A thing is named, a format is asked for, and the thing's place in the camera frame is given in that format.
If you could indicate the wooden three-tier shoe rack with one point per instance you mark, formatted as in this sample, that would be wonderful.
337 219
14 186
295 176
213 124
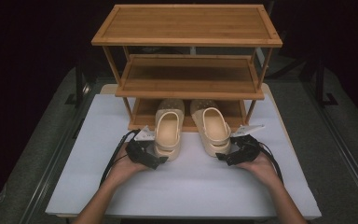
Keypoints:
186 26

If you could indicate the black metal stand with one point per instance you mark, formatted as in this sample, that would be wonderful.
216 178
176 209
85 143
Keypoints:
79 84
320 84

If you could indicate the cream clog shoe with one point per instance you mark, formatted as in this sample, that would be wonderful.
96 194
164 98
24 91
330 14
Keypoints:
167 130
213 127

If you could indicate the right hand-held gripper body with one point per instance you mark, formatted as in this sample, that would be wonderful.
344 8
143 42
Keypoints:
245 149

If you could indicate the person's left hand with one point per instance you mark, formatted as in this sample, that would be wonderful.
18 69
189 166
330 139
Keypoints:
126 169

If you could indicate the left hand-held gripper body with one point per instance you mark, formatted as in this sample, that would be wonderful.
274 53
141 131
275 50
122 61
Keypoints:
141 152

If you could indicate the white table mat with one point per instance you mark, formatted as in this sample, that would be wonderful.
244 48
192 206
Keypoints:
186 186

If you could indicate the aluminium frame rail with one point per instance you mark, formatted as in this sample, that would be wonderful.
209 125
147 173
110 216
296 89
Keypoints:
48 177
345 152

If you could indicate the person's right hand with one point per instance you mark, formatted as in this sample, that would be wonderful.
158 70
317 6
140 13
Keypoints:
261 169

